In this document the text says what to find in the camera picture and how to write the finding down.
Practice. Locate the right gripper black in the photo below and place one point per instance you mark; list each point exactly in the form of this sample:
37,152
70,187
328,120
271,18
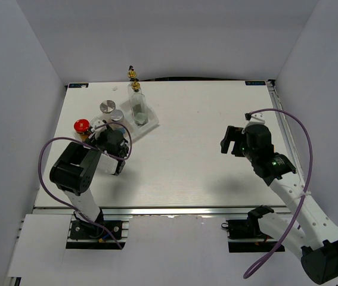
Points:
230,135

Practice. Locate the aluminium table frame rail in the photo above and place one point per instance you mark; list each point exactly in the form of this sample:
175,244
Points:
289,143

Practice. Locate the corner logo sticker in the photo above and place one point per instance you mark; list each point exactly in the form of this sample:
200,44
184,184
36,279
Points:
78,85
255,83

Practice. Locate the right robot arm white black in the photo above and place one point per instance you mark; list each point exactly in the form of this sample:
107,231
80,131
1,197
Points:
315,244

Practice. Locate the glass bottle clear liquid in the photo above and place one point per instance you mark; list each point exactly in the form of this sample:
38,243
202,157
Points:
139,107

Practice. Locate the left corner logo sticker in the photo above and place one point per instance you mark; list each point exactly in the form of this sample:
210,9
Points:
78,85

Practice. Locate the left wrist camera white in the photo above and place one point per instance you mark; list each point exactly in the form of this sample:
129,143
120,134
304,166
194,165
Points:
97,128

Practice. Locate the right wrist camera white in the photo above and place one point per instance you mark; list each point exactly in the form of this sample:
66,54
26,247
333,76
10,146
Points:
254,119

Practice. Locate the shaker jar metal lid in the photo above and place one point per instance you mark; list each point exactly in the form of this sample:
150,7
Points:
106,108

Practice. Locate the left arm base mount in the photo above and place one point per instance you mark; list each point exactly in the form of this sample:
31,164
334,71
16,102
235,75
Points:
86,236

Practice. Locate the right corner logo sticker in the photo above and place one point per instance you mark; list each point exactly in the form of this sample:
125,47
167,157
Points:
255,83

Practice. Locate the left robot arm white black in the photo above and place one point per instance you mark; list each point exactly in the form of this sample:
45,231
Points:
75,168

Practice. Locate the glass bottle dark sauce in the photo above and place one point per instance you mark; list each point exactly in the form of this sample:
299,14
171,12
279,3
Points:
132,75

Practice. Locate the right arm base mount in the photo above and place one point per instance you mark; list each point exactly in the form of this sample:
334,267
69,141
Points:
245,235

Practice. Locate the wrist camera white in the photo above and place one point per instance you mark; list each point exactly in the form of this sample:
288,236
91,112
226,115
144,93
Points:
97,128
254,119

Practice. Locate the red lid sauce jar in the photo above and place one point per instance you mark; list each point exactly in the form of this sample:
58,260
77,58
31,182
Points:
82,128

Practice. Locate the white compartment tray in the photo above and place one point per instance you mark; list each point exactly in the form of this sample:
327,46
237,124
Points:
136,132

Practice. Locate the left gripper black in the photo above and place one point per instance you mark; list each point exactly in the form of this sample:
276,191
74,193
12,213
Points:
104,133

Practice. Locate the blue label shaker jar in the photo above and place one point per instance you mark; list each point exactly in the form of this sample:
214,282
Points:
117,119

